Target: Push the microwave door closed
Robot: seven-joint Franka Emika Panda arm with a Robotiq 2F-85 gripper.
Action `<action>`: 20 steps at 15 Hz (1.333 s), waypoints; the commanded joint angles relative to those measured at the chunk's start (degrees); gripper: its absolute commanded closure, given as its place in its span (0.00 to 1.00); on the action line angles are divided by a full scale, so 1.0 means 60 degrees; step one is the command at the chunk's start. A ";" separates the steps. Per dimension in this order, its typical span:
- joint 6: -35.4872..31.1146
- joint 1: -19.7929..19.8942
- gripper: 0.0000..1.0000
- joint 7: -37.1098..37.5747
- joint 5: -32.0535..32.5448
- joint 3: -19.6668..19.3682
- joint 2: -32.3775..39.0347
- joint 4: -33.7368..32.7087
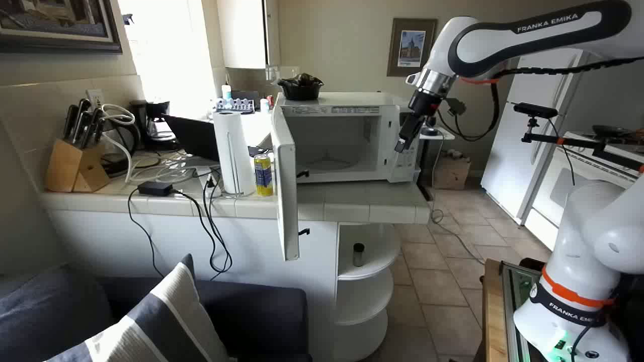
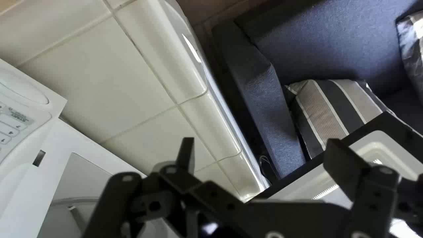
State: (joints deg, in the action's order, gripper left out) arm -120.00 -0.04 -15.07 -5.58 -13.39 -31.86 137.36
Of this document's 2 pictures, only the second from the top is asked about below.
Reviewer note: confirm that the grey striped pillow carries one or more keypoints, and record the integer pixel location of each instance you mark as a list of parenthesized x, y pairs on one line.
[(331, 109)]

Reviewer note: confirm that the white tiled round stand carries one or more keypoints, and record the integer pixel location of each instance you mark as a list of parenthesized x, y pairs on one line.
[(137, 81)]

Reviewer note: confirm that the dark blue sofa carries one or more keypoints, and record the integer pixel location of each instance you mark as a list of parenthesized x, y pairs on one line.
[(285, 41)]

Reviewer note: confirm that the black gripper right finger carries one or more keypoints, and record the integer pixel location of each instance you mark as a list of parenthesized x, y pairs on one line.
[(371, 188)]

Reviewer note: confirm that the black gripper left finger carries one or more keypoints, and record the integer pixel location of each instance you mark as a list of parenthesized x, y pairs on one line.
[(129, 201)]

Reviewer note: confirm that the microwave door with window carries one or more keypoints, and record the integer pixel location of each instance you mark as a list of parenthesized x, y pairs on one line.
[(314, 207)]

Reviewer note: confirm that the white microwave oven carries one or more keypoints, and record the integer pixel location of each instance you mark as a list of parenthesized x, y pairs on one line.
[(51, 174)]

